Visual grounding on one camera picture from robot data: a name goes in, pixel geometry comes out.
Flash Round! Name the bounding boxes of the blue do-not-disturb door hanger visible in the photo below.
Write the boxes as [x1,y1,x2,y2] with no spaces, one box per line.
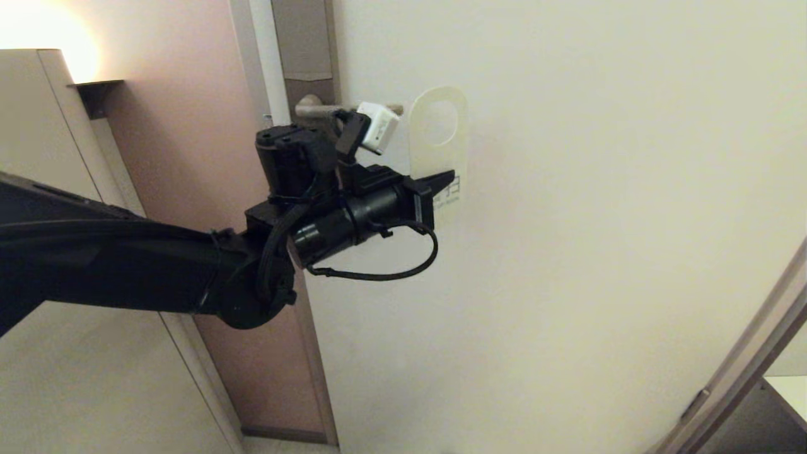
[408,86,468,229]

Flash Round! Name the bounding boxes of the white door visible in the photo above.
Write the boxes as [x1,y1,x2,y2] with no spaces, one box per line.
[249,0,807,454]

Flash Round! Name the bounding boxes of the brown metal lock plate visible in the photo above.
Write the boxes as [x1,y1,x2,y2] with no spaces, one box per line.
[271,0,342,127]

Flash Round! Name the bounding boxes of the small metal hinge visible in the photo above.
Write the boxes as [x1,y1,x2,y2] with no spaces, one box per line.
[681,389,711,422]

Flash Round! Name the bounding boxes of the dark cabinet side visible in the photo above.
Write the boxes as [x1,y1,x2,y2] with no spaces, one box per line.
[700,378,807,454]

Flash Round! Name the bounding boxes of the black looped cable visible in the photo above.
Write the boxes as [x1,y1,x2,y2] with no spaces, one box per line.
[306,221,439,281]

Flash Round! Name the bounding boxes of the white wrist camera with mount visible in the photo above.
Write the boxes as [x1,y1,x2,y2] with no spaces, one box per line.
[334,102,404,190]

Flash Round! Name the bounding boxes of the metal lever door handle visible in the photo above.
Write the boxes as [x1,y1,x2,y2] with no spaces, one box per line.
[294,95,404,120]

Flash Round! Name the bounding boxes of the dark wall lamp bracket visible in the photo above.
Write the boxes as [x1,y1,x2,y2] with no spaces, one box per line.
[68,79,125,120]

